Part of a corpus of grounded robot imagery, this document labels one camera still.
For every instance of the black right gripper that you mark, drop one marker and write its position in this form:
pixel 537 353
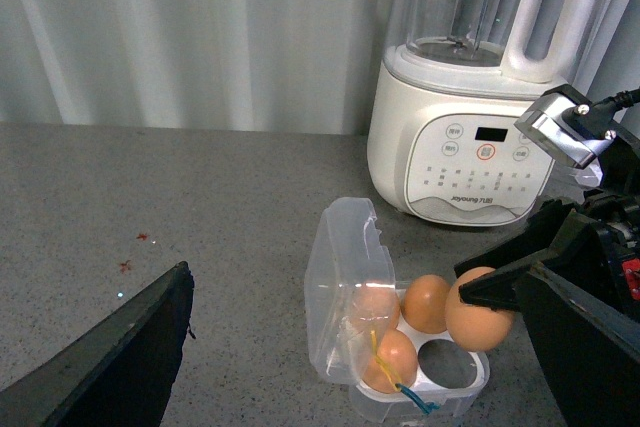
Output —
pixel 574 273

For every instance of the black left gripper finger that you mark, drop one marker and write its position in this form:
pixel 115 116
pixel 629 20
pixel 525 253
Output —
pixel 119 373

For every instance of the brown egg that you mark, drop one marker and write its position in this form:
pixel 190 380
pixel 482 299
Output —
pixel 475 328

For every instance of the brown egg box back right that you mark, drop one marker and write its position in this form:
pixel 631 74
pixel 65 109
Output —
pixel 424 302

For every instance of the brown egg box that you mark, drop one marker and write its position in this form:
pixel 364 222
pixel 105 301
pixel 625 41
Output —
pixel 392 362
pixel 424 302
pixel 375 308

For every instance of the brown egg box back left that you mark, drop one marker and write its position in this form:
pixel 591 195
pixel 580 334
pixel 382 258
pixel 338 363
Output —
pixel 375 308

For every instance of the brown egg box front left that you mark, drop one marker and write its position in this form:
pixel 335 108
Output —
pixel 392 362

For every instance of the clear plastic egg box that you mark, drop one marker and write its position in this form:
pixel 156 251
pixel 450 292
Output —
pixel 347 254

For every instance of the yellow and blue rubber band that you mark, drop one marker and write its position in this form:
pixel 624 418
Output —
pixel 395 382

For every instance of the white Joyoung blender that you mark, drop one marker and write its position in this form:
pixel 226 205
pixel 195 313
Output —
pixel 455 76

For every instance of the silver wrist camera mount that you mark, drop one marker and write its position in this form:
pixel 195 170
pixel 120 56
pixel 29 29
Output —
pixel 569 127

